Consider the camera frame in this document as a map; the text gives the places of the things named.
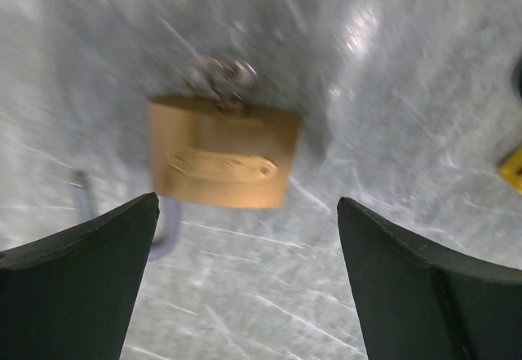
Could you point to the yellow padlock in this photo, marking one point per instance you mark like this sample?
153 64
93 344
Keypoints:
511 170

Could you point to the silver key ring keys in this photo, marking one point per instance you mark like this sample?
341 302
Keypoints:
219 77

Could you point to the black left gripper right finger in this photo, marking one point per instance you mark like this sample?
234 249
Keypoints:
416 299

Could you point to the large brass padlock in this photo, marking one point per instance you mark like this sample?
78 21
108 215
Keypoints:
220 153

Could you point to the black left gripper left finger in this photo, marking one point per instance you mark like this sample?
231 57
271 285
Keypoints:
71 295

